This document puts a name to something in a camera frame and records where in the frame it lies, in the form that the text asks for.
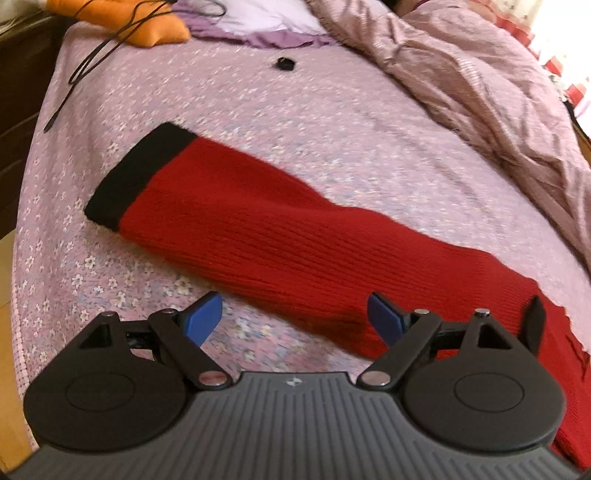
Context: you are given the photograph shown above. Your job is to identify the purple floral bed sheet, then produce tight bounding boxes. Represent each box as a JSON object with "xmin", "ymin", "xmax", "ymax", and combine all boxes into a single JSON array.
[{"xmin": 11, "ymin": 21, "xmax": 591, "ymax": 450}]

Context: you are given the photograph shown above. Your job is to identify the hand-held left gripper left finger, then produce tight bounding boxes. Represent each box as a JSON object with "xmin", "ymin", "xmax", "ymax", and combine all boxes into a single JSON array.
[{"xmin": 76, "ymin": 291, "xmax": 234, "ymax": 391}]

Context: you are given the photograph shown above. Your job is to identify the orange cushion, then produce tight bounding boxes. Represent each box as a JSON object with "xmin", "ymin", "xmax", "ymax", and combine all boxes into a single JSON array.
[{"xmin": 44, "ymin": 0, "xmax": 191, "ymax": 47}]

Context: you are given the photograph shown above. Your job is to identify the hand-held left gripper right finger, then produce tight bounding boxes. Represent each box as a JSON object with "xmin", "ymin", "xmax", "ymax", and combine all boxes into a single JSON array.
[{"xmin": 359, "ymin": 292, "xmax": 525, "ymax": 391}]

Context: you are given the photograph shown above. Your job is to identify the red knit sweater black cuffs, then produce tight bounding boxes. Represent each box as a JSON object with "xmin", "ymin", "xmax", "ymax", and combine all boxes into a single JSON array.
[{"xmin": 84, "ymin": 122, "xmax": 591, "ymax": 472}]

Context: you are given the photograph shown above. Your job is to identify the pink floral quilt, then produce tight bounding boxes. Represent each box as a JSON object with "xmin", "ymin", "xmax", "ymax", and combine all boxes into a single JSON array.
[{"xmin": 305, "ymin": 0, "xmax": 591, "ymax": 273}]

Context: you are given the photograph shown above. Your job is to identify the lilac ruffled pillow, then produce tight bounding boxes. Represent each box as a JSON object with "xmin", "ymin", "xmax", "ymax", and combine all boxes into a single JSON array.
[{"xmin": 174, "ymin": 0, "xmax": 343, "ymax": 49}]

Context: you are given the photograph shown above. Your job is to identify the dark wooden nightstand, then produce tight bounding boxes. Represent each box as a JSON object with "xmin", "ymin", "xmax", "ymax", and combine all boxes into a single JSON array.
[{"xmin": 0, "ymin": 9, "xmax": 75, "ymax": 234}]

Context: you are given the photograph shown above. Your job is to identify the black cable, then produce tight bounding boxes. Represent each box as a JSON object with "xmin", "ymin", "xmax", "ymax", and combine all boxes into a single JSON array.
[{"xmin": 44, "ymin": 0, "xmax": 228, "ymax": 134}]

